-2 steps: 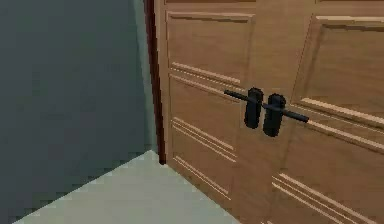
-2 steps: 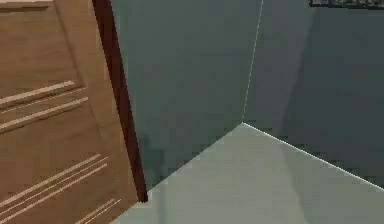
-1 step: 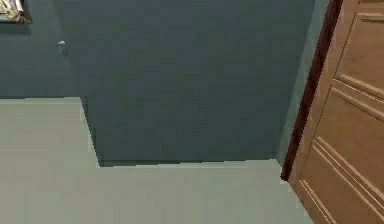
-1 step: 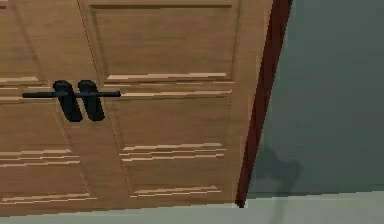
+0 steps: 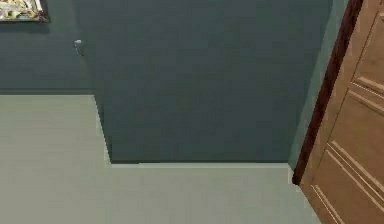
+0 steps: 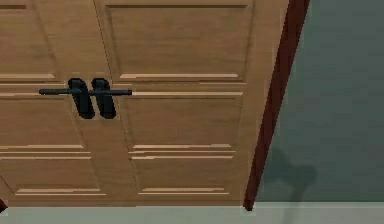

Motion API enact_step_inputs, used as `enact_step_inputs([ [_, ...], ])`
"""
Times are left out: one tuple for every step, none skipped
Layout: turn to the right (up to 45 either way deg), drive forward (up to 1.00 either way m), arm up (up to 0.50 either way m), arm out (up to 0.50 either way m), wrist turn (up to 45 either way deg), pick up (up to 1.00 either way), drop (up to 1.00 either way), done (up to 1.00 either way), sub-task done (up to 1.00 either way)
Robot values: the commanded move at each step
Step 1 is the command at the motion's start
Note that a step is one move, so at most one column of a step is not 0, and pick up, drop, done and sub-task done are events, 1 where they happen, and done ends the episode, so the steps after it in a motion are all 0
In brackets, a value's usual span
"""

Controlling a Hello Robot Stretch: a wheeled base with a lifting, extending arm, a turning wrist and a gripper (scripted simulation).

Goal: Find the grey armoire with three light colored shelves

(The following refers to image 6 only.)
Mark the black door lever handle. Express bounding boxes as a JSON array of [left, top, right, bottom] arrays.
[[38, 77, 96, 120], [88, 77, 133, 120]]

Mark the brown panelled wooden door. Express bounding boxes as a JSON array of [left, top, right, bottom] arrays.
[[92, 0, 290, 205], [0, 0, 143, 205]]

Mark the dark red door frame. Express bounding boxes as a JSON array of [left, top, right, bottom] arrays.
[[242, 0, 312, 212]]

